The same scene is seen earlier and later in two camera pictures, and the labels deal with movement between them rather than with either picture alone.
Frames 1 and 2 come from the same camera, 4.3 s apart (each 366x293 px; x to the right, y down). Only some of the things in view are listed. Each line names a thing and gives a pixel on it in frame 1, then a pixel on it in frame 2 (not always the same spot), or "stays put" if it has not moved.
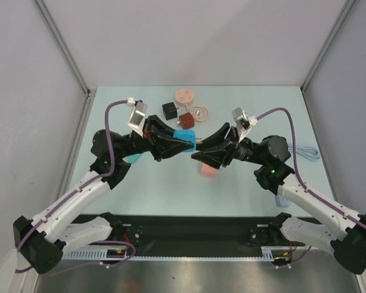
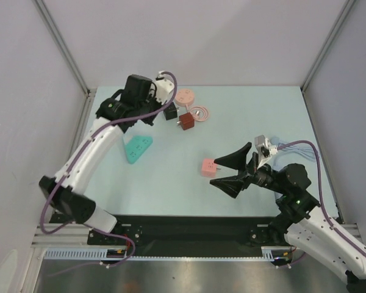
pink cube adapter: x=207 y=171 stays put
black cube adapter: x=169 y=110 stays put
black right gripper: x=232 y=148 -> x=247 y=172
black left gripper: x=161 y=147 -> x=149 y=119
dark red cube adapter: x=186 y=120 stays put
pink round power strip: x=184 y=97 stays put
